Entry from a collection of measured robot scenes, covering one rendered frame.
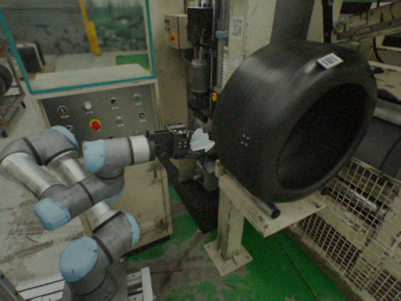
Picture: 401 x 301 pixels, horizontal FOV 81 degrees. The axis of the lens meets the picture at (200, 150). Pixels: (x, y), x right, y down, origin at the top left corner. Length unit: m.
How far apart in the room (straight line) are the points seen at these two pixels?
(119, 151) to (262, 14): 0.74
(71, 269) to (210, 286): 1.13
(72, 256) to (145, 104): 0.79
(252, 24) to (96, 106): 0.79
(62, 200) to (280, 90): 0.61
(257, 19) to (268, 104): 0.43
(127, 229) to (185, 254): 1.07
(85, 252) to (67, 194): 0.28
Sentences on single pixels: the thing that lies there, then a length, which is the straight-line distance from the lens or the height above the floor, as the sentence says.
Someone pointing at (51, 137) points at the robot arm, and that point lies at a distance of 0.99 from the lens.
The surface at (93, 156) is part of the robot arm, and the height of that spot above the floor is 1.30.
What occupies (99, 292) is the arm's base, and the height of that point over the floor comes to 0.79.
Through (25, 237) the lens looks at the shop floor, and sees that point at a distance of 2.45.
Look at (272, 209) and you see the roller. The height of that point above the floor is 0.92.
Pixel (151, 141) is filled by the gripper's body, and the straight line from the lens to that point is 0.62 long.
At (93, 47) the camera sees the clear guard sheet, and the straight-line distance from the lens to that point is 1.20.
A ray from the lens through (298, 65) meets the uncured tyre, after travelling 0.75.
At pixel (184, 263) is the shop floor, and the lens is 1.89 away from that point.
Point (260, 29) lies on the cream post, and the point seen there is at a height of 1.51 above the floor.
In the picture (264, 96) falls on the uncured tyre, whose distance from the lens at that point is 0.71.
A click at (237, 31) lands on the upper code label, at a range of 1.06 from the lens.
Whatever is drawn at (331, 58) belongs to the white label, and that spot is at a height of 1.47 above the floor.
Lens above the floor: 1.61
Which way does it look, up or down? 33 degrees down
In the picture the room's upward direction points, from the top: straight up
